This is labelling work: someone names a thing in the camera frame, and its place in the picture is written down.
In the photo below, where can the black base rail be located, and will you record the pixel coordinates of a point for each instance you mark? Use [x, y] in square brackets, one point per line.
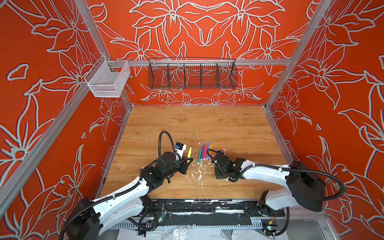
[205, 211]

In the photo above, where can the purple pen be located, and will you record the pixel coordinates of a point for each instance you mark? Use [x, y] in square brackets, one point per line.
[202, 153]

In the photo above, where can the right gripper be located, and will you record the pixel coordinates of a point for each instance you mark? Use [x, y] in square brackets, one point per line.
[217, 176]

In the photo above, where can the green pen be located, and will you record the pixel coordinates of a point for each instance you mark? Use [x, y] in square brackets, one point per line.
[199, 155]

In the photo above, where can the white cable duct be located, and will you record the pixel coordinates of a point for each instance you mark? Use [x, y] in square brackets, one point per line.
[255, 224]

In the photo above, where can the orange pen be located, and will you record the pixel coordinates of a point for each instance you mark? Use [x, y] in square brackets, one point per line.
[211, 147]

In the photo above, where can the black wire basket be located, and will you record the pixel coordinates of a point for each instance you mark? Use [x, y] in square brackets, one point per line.
[182, 73]

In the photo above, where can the pink pen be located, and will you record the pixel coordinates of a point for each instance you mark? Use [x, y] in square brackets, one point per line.
[203, 158]

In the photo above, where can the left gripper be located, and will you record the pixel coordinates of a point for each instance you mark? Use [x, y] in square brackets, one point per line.
[183, 167]

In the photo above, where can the yellow pen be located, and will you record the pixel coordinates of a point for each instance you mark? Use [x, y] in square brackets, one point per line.
[189, 154]

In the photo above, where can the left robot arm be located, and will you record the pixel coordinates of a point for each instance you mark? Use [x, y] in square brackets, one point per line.
[91, 218]

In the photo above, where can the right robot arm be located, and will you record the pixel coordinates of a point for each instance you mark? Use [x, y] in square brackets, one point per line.
[300, 186]

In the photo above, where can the blue pen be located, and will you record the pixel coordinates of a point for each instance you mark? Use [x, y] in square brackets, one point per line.
[207, 151]

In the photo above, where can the white wire basket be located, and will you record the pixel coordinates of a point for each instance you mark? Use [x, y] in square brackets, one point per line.
[107, 81]

